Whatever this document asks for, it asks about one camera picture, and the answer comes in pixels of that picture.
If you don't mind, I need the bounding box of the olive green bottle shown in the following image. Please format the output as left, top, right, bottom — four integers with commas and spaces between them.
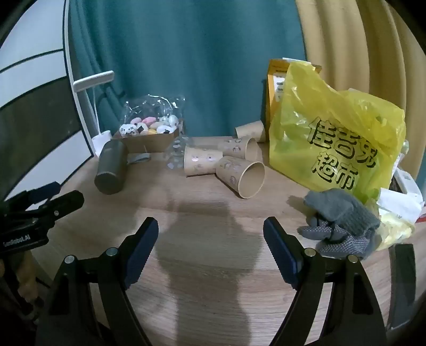
94, 140, 130, 195

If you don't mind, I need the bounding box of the orange paper box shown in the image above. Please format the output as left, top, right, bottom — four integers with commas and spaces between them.
266, 59, 323, 129

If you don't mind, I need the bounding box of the clear bag of plush toys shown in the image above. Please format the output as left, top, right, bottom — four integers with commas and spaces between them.
120, 94, 186, 137

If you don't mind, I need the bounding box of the grey dotted knit glove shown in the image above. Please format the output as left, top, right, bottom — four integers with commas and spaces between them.
297, 218, 382, 261

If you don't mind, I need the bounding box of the brown paper cup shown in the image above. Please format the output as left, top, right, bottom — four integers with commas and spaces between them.
234, 120, 266, 143
184, 146, 223, 176
221, 137, 263, 162
216, 156, 266, 199

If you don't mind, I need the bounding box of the white desk lamp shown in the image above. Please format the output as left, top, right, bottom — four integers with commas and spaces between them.
72, 71, 116, 157

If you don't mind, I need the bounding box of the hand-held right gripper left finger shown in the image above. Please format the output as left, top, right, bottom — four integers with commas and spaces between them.
35, 217, 159, 346

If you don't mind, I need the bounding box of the white crumpled paper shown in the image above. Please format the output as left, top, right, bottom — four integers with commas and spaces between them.
377, 166, 425, 224

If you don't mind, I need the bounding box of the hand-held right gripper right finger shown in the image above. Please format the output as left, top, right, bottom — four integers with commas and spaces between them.
263, 216, 388, 346

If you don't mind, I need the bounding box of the yellow plastic bag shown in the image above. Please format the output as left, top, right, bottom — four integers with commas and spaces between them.
268, 61, 407, 204

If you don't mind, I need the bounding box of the clear plastic wrapper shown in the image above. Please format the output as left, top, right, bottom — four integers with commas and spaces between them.
165, 136, 194, 171

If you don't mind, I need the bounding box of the yellow curtain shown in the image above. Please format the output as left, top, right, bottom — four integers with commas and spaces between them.
296, 0, 426, 142

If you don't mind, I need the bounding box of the pale yellow packet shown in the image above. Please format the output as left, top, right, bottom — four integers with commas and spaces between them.
377, 213, 415, 252

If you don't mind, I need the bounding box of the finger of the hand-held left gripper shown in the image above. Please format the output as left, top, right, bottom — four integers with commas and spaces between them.
39, 191, 85, 227
0, 181, 62, 214

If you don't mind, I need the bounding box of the teal curtain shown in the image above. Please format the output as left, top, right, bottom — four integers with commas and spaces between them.
68, 0, 307, 158

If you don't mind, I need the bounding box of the cardboard tray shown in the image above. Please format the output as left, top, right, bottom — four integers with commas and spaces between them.
113, 125, 184, 154

